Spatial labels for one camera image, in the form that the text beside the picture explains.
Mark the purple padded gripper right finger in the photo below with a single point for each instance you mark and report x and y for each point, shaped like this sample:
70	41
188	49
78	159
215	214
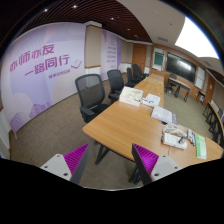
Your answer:
152	167

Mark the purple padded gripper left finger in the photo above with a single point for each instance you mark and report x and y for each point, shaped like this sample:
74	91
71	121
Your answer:
69	166

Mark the white charger with cable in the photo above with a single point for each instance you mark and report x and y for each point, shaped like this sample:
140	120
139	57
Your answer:
174	131

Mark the white power strip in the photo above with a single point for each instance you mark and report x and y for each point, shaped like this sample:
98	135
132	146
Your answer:
173	141

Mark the long wooden conference table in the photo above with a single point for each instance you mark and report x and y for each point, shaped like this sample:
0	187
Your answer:
121	125

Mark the pens on table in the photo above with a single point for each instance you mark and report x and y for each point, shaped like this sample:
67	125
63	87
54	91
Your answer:
191	137

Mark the green paper sheet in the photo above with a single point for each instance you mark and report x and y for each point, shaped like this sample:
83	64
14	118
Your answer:
201	151

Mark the white papers stack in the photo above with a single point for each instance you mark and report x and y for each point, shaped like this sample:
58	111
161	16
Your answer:
151	100

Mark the black chairs right side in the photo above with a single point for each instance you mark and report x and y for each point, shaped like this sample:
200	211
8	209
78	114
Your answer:
216	125

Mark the black mesh office chair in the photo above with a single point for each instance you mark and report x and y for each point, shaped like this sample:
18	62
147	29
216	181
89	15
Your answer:
91	93

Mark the far black office chairs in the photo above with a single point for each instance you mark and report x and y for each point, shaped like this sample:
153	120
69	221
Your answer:
135	75

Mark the wooden door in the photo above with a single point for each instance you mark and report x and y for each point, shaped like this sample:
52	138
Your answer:
139	55

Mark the purple wall banner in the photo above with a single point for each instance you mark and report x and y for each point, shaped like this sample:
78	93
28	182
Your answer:
39	70

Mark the large wall television screen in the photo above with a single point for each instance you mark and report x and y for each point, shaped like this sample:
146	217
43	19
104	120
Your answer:
181	67

